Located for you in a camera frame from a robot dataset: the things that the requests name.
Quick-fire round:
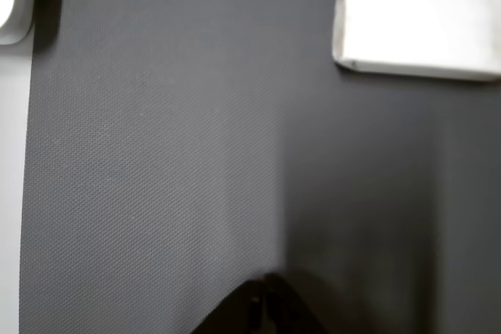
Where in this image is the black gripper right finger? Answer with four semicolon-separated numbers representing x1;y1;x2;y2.
264;271;329;334

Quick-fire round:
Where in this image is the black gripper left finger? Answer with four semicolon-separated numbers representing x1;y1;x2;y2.
190;273;270;334

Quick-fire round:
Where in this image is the small white block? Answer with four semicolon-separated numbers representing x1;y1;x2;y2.
331;0;501;83

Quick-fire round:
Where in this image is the dark gray textured mat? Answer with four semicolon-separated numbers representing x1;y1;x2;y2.
17;0;501;334

